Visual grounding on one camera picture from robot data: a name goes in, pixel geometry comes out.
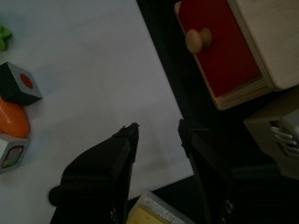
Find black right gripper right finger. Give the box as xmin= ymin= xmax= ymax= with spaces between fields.
xmin=178 ymin=118 xmax=274 ymax=224

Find yellow toy sponge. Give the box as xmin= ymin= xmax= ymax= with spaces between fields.
xmin=126 ymin=191 xmax=196 ymax=224

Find beige toy dish rack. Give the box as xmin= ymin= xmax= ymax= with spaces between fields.
xmin=243 ymin=86 xmax=299 ymax=179

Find green toy wasabi leaf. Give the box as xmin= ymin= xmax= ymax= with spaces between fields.
xmin=0 ymin=24 xmax=14 ymax=53

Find black sushi roll red centre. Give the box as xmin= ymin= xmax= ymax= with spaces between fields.
xmin=0 ymin=61 xmax=43 ymax=107

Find white cutting board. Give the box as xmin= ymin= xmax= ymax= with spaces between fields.
xmin=0 ymin=0 xmax=195 ymax=224

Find grey toy block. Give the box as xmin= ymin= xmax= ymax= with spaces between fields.
xmin=0 ymin=133 xmax=32 ymax=175

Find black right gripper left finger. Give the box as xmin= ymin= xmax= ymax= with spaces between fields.
xmin=48 ymin=122 xmax=140 ymax=224

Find orange salmon nigiri sushi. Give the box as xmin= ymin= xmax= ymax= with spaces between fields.
xmin=0 ymin=95 xmax=32 ymax=139

